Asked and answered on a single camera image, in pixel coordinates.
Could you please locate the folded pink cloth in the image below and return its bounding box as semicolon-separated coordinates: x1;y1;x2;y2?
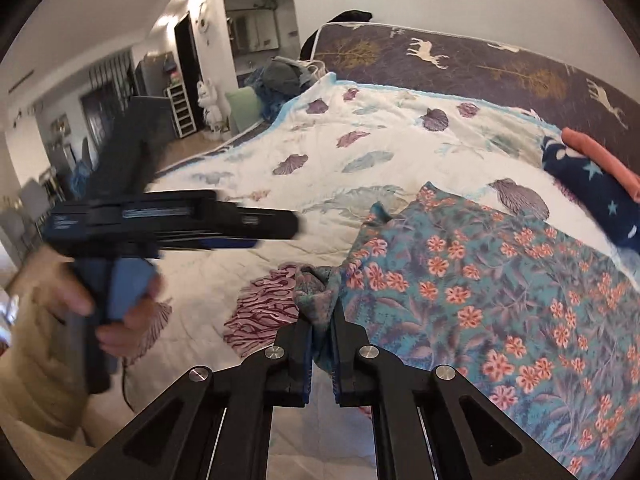
560;127;640;201

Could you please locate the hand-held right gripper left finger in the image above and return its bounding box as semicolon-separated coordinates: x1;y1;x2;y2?
67;317;313;480

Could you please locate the teal floral garment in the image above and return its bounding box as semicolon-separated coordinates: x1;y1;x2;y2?
292;182;640;480

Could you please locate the person's beige clothing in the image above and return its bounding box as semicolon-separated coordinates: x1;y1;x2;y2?
0;247;133;461

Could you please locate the person's left hand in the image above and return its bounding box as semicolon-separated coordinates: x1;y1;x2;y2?
30;255;173;361

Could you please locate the folded navy star cloth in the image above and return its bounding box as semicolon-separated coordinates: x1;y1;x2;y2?
540;135;640;261

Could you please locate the black cloth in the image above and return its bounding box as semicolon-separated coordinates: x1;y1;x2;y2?
299;9;375;62

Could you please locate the white shoe rack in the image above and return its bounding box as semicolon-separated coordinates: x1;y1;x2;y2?
166;82;197;137

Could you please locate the dark door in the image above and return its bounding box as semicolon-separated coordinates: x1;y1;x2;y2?
173;11;207;132

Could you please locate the pale green cushion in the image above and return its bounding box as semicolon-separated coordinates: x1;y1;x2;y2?
225;86;264;134

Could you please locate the white cat statue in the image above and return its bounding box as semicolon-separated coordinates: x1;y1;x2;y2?
196;79;227;136

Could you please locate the white feather print quilt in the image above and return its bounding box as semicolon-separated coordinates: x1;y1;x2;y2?
120;72;640;371

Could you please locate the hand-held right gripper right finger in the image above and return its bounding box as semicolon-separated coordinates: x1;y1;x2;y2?
330;305;576;480

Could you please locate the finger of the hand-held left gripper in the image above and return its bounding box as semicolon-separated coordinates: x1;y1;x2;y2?
215;202;301;241
155;238;262;260

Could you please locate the grey refrigerator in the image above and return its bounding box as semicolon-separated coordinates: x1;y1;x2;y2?
134;51;177;99

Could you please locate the pile of dark clothes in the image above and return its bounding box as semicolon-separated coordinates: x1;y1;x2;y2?
251;56;327;122

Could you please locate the black window grille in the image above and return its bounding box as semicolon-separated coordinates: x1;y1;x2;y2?
79;50;137;147

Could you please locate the dark deer print mattress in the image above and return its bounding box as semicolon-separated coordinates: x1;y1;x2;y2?
310;22;640;161

